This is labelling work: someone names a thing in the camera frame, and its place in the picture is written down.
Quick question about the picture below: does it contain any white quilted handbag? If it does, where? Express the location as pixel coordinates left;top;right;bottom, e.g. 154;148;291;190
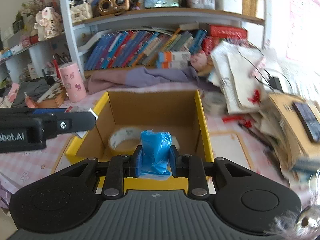
69;0;92;22

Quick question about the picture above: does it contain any white storage bin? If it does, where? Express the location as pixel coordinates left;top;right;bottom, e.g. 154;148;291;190
215;0;243;15

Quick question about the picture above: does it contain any retro wooden radio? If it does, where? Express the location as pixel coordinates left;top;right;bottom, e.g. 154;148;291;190
98;0;130;16

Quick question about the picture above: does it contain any dried flower bunch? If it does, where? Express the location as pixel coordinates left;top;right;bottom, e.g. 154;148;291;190
20;0;47;18

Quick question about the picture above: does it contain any white wooden bookshelf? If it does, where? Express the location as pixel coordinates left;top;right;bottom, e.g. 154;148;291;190
0;0;267;80

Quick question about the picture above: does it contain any pink tube bottle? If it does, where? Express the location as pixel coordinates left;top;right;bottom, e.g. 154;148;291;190
24;91;37;108

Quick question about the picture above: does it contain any pink cylinder container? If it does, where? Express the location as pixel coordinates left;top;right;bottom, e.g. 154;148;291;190
58;62;87;102

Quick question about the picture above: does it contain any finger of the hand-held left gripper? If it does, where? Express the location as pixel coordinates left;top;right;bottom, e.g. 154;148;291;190
0;107;71;117
37;110;98;140

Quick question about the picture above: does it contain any wooden chessboard box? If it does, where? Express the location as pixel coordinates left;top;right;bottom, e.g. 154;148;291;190
35;79;68;109

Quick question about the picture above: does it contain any stack of papers and cardboard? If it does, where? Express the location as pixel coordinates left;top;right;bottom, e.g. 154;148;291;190
237;90;320;180

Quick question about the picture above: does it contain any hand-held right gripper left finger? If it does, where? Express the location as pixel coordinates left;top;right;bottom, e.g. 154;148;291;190
53;145;145;200

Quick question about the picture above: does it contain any row of colourful books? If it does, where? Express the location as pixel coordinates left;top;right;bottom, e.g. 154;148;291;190
84;22;248;70

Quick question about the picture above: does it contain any grey cloth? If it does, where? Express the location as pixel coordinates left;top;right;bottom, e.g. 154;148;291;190
11;76;57;107

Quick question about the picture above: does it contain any furry charm with silver bell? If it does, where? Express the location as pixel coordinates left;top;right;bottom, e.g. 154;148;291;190
274;170;320;239

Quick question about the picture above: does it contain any pile of papers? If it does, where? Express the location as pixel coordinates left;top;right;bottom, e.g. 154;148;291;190
210;41;275;115

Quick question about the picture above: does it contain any white pink plush doll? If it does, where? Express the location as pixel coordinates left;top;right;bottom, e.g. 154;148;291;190
34;6;62;40

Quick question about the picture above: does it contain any smartphone showing picture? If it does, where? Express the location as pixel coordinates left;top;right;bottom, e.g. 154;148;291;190
144;0;180;8

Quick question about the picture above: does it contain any desktop with pink checked tablecloth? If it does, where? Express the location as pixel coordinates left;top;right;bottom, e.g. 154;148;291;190
0;87;300;213

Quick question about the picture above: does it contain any white flat stick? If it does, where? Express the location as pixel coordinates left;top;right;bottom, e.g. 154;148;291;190
37;84;62;103

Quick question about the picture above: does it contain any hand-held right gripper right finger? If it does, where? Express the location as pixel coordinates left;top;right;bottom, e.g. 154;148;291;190
169;145;252;200

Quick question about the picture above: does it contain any black power adapter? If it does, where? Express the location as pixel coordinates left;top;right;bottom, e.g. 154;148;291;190
269;76;283;92

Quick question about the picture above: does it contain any black smartphone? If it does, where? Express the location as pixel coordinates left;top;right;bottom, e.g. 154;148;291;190
292;101;320;143

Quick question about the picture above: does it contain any blue plastic packet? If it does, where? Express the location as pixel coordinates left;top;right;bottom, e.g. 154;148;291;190
139;129;173;180

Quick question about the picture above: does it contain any yellow cardboard box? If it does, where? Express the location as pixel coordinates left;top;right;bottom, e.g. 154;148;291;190
65;89;214;195

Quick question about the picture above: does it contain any orange white carton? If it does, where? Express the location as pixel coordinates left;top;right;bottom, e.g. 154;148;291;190
157;51;192;62
157;60;190;69

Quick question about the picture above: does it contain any whitish tape roll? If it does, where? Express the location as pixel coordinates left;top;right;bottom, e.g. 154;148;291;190
202;92;227;117

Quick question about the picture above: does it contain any pink white cable tag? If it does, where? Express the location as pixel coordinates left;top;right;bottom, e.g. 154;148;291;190
249;57;267;78

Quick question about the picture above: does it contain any pink plush toy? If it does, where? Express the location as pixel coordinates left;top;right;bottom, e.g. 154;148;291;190
190;50;212;74

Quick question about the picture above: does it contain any yellow tape roll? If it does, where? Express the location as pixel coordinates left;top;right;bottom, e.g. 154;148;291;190
108;127;179;155

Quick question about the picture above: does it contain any pink wall poster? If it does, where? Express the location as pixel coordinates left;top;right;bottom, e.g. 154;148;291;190
285;0;320;63

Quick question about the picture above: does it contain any pink and lilac garment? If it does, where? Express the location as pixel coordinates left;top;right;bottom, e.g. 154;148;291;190
84;66;213;95

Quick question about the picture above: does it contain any red slim bottle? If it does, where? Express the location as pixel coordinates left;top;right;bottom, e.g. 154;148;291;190
52;59;61;79

